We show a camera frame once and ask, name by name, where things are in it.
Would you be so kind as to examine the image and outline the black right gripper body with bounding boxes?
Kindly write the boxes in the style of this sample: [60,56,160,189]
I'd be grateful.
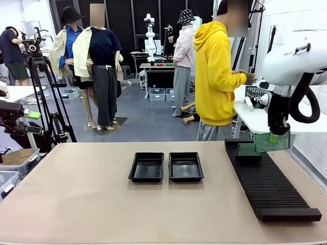
[267,95,291,136]

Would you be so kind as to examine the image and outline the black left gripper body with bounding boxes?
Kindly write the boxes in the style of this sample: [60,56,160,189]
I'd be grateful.
[0,100,25,128]

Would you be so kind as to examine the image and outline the green mesh sheet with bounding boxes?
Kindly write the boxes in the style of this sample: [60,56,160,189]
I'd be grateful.
[253,130,291,154]

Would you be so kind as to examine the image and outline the black ESD tray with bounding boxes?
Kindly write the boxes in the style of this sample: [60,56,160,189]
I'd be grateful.
[128,152,165,183]
[168,152,205,183]

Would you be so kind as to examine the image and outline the yellow-sleeved right forearm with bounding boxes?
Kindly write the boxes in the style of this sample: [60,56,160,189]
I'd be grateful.
[224,72,248,94]

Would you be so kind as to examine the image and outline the person's right hand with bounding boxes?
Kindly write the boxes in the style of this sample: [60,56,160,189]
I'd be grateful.
[245,72,258,85]

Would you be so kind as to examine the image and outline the black bag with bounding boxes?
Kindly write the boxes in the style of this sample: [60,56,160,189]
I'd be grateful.
[10,126,53,154]

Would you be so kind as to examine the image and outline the white table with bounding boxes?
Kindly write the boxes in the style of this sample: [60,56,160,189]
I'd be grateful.
[0,85,47,149]
[232,84,327,140]

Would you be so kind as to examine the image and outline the clear bin with cardboard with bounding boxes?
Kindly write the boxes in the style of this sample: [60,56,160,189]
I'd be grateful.
[0,148,41,177]

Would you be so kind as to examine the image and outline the black slotted board rack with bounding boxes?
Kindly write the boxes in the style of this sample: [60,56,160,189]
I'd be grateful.
[224,138,322,222]

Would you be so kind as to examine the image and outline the clear lidded bin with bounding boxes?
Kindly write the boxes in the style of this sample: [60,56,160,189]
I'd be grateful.
[0,170,20,201]

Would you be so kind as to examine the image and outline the person in navy shirt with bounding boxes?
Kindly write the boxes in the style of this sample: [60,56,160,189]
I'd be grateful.
[0,26,30,86]

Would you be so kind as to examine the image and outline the black boom stand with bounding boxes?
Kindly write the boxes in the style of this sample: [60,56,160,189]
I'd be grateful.
[231,0,265,75]

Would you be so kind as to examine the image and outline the person in yellow hoodie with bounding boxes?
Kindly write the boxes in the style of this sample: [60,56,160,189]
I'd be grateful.
[193,0,258,141]

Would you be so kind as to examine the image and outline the black light stand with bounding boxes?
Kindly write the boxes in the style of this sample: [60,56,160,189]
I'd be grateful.
[265,24,278,56]

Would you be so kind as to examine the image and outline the mannequin black hat beige coat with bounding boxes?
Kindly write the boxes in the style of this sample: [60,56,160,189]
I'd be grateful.
[49,6,99,130]

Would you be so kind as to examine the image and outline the loose mannequin leg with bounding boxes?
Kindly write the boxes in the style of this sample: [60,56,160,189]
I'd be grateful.
[182,113,201,125]
[180,101,197,113]

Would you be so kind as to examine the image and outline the white board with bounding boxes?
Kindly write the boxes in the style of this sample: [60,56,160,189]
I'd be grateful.
[21,20,39,39]

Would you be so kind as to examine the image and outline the mannequin navy top grey trousers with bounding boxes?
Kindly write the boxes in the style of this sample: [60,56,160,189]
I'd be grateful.
[72,4,124,131]

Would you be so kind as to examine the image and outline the mannequin pink fleece patterned hat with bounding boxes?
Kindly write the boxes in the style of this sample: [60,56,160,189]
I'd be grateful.
[172,9,196,118]

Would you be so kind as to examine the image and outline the person in black clothes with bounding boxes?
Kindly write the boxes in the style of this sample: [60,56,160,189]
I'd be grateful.
[165,32,176,56]

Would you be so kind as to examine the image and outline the wooden-top background table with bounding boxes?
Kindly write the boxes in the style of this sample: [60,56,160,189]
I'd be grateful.
[139,62,177,99]

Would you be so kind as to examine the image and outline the grey wire basket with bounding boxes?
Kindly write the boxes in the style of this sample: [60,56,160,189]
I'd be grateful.
[244,85,266,98]

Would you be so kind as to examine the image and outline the black camera tripod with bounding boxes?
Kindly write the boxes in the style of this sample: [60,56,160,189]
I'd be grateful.
[21,27,77,146]

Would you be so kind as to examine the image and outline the dark mannequin base plate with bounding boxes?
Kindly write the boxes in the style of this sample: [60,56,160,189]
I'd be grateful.
[95,116,128,135]

